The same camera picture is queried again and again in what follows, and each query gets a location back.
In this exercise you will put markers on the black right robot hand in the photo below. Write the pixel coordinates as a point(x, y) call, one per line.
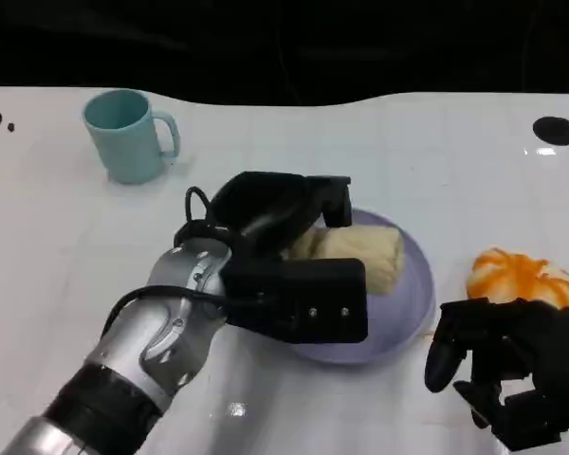
point(526, 360)

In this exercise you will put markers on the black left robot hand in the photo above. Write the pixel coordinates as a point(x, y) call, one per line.
point(265, 204)

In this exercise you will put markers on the beige towel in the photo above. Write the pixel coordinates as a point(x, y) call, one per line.
point(360, 246)

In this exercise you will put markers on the orange and white bread roll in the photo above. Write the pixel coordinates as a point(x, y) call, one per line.
point(517, 275)

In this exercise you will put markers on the lilac plate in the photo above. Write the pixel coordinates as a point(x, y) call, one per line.
point(408, 303)

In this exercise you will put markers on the pale green mug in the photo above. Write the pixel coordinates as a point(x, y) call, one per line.
point(123, 142)

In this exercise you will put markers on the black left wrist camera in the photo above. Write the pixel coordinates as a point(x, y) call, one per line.
point(313, 298)

